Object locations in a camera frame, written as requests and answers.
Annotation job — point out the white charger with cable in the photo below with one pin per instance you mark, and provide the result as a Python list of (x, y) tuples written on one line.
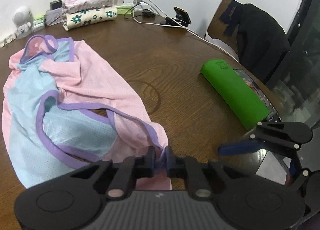
[(220, 45)]

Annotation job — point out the wooden chair with black jacket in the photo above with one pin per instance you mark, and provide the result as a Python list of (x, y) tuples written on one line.
[(257, 39)]

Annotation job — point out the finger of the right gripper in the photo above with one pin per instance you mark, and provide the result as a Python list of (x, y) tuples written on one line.
[(239, 148), (291, 173)]

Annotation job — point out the green cylindrical pouch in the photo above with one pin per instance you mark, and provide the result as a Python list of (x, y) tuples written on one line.
[(242, 100)]

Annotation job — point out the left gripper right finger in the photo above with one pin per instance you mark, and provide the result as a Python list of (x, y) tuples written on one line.
[(202, 180)]

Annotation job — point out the folded pink floral cloth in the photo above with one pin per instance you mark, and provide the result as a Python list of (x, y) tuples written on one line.
[(73, 6)]

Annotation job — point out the white astronaut figurine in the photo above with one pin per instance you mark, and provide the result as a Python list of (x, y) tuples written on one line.
[(23, 20)]

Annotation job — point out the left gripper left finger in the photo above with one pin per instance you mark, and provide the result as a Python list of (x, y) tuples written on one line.
[(118, 180)]

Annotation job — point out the pink blue mesh garment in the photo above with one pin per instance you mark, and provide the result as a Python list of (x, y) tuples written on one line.
[(65, 107)]

